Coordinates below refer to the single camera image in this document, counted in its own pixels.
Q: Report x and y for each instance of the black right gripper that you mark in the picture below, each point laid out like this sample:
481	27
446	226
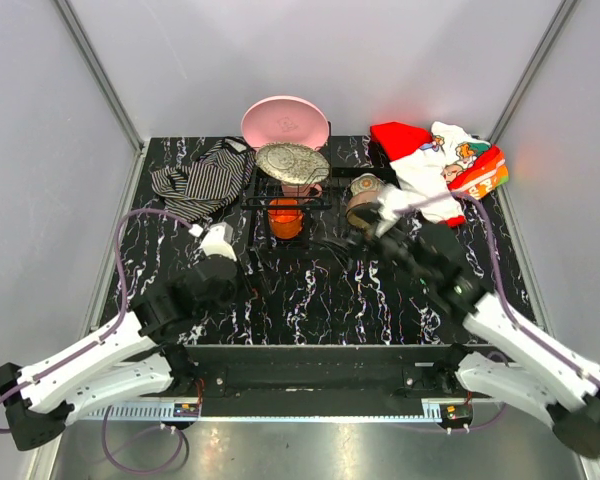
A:
348	248

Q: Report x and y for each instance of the beige speckled bowl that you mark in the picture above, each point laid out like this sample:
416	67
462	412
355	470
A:
362	210

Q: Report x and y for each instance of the flower-shaped patterned dish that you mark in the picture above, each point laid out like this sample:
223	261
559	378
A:
366	182

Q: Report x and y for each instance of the pink ceramic mug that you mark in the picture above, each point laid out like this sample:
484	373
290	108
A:
302	193

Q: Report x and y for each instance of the orange plastic cup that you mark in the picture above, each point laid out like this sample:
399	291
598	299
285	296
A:
285	218

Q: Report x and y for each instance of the pink round plate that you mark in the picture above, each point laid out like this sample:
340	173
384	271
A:
285	119

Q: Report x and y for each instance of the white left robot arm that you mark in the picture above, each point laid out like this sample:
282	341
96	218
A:
138	355

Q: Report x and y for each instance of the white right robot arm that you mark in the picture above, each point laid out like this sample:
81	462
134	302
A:
548	381

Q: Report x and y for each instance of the black metal dish rack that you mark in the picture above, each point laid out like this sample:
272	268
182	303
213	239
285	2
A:
304	205

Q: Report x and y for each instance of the black white striped cloth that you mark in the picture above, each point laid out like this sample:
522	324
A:
208	184

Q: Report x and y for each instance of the white red cartoon garment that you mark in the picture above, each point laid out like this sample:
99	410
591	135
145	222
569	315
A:
433	164

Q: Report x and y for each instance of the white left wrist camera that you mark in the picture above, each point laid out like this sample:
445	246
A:
218	241

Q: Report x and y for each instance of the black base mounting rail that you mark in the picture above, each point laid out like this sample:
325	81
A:
317	382

